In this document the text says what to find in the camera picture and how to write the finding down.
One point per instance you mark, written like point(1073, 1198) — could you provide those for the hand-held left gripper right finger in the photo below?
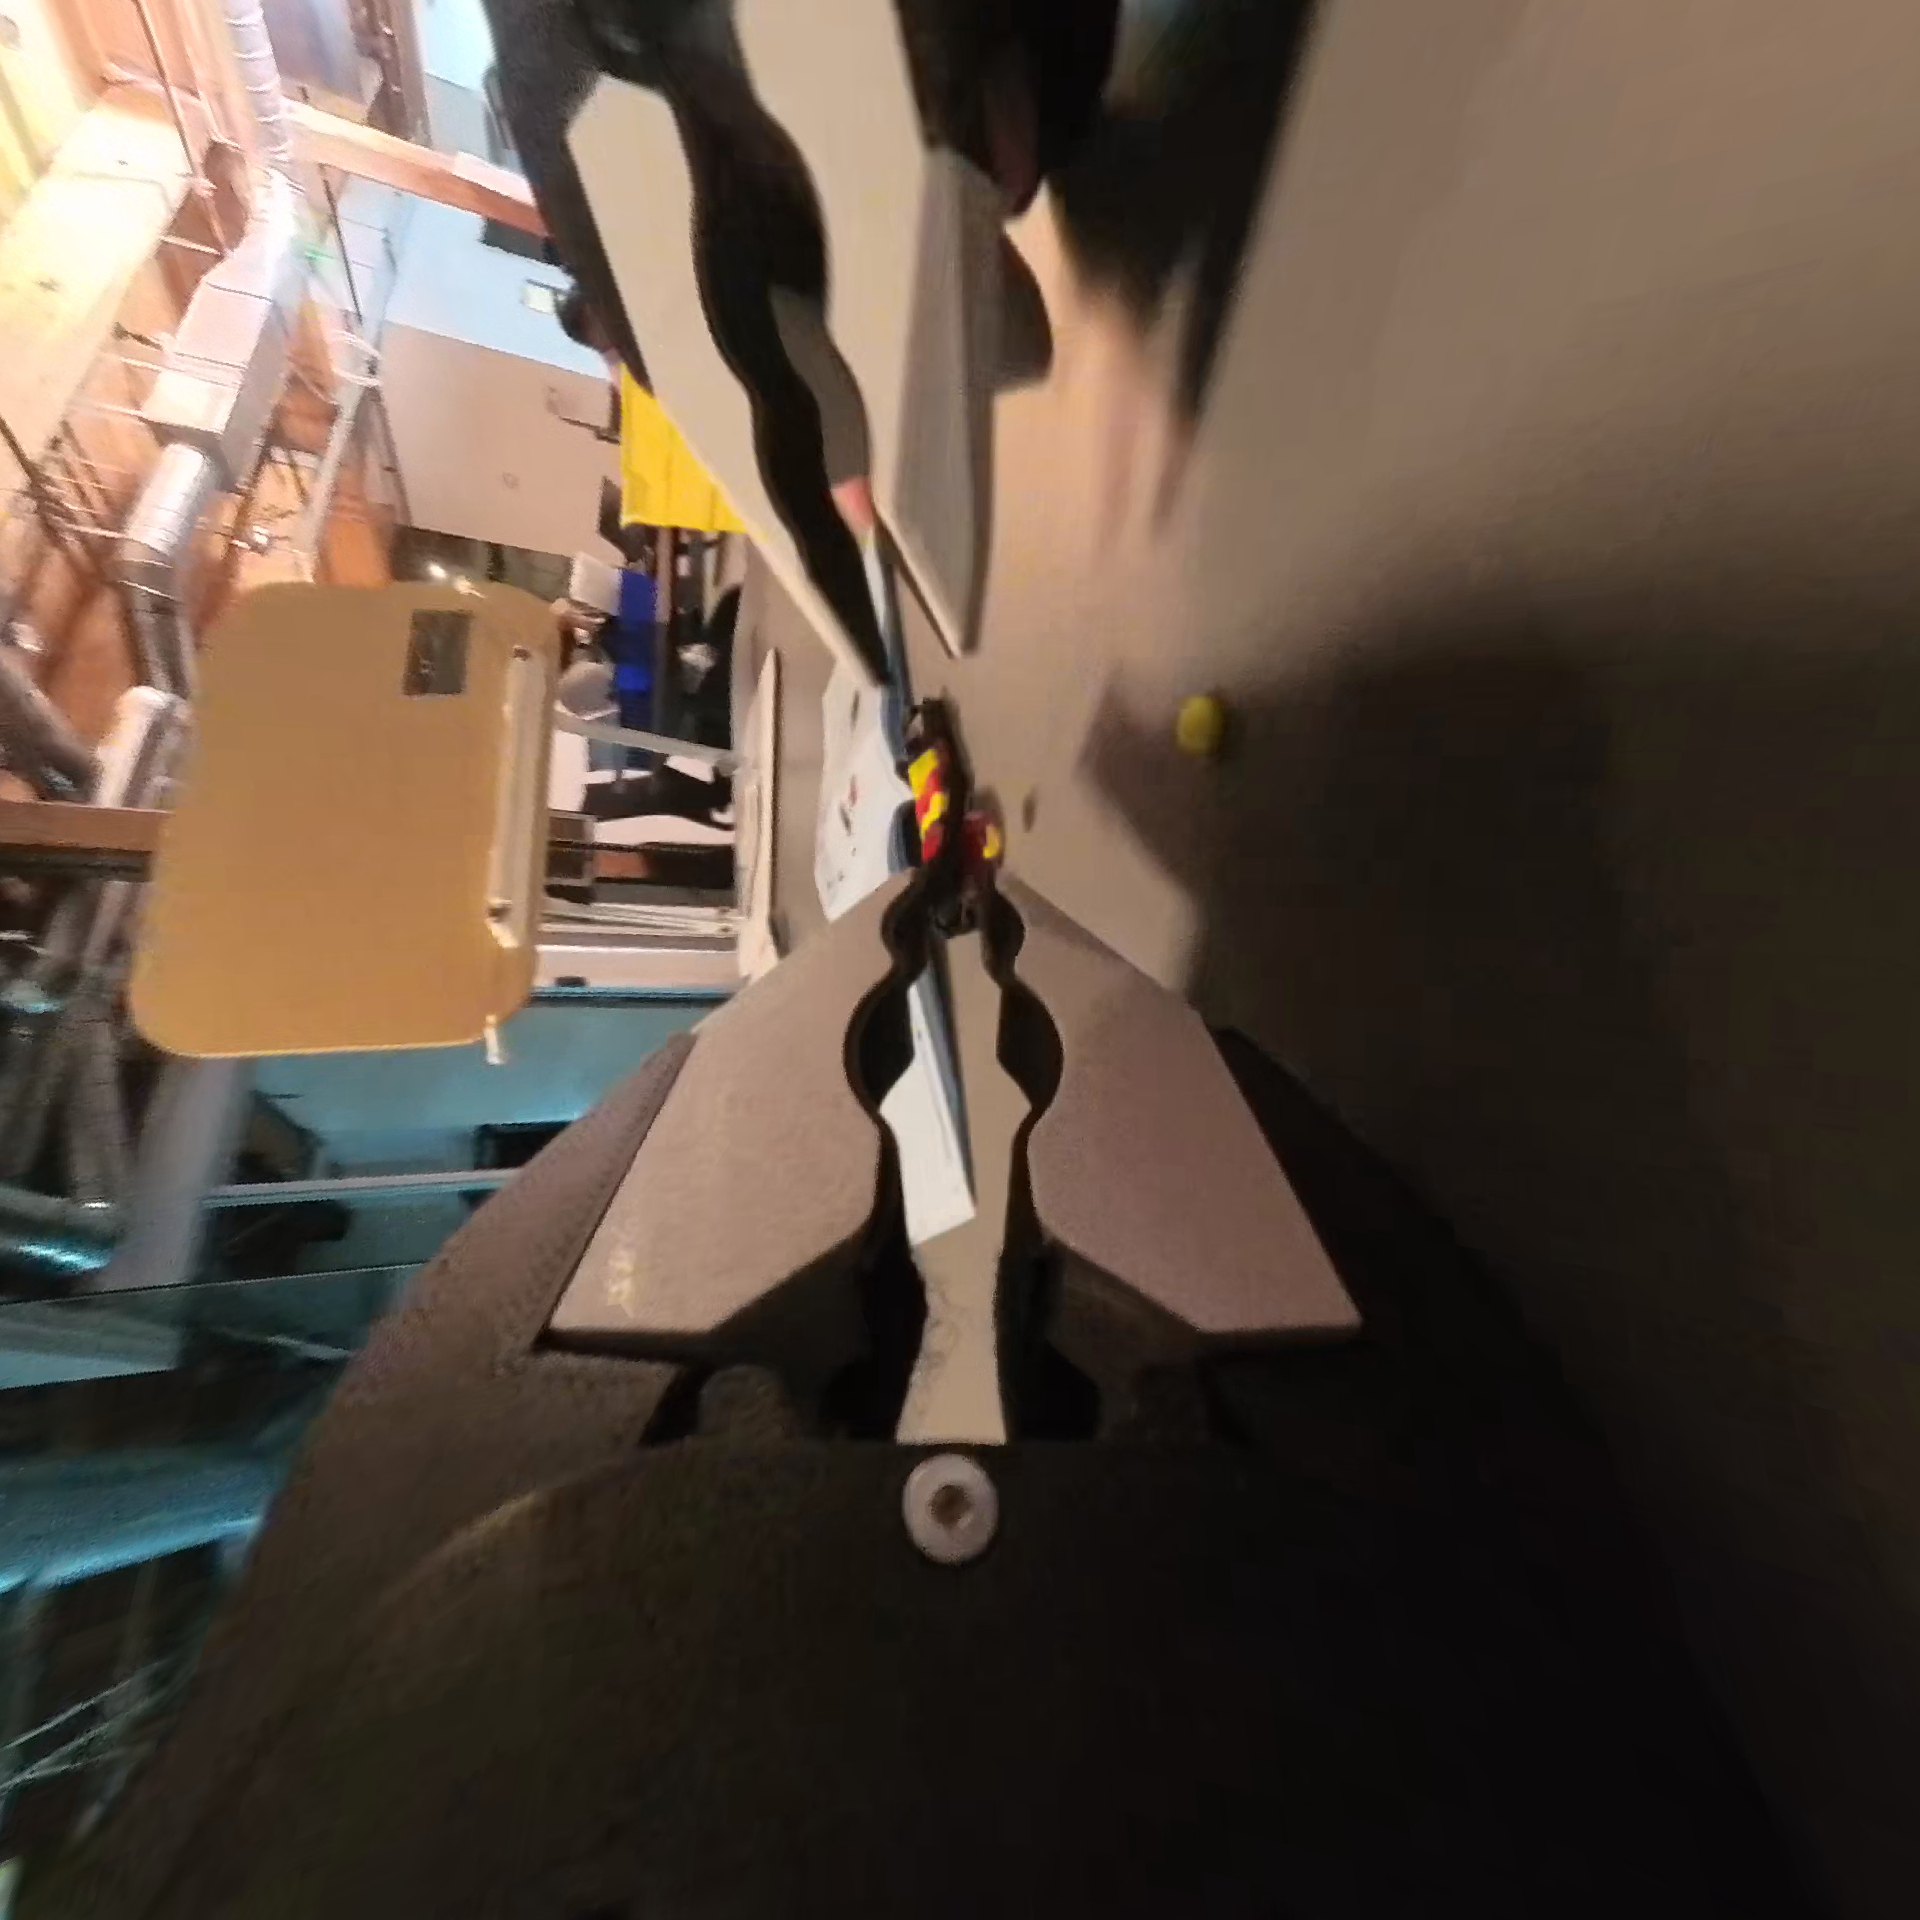
point(1184, 1184)

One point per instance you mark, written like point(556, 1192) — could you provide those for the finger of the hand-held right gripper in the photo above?
point(675, 300)
point(953, 390)

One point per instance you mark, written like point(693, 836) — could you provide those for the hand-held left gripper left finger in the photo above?
point(733, 1184)

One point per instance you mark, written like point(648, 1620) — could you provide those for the yellow round lego piece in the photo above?
point(1200, 724)

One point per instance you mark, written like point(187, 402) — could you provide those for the black yellow red lego model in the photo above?
point(931, 786)

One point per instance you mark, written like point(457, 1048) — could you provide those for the person's right hand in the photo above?
point(1020, 135)

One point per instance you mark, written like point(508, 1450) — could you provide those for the yellow plastic bin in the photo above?
point(675, 464)

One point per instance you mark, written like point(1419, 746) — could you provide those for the white instruction booklet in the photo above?
point(938, 1142)

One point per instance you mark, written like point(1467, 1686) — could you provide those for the blue plastic bin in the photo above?
point(637, 644)

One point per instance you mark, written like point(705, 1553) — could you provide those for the white flat base plate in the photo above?
point(757, 810)

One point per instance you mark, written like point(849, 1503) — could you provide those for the ribbed silver duct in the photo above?
point(165, 555)

